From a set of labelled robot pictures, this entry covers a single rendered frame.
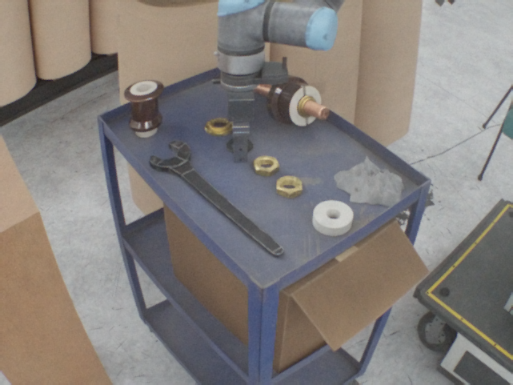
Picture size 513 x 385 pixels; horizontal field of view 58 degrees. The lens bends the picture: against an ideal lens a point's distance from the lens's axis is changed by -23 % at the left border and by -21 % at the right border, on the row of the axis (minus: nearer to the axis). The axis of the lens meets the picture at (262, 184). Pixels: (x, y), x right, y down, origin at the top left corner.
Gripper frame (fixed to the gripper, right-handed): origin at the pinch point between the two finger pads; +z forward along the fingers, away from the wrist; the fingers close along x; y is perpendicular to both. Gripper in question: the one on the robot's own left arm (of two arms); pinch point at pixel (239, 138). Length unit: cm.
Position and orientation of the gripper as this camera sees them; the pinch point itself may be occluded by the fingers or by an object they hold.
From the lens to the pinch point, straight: 117.4
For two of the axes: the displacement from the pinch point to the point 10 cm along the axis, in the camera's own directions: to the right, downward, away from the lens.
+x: 0.7, 6.4, -7.7
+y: -10.0, 0.3, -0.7
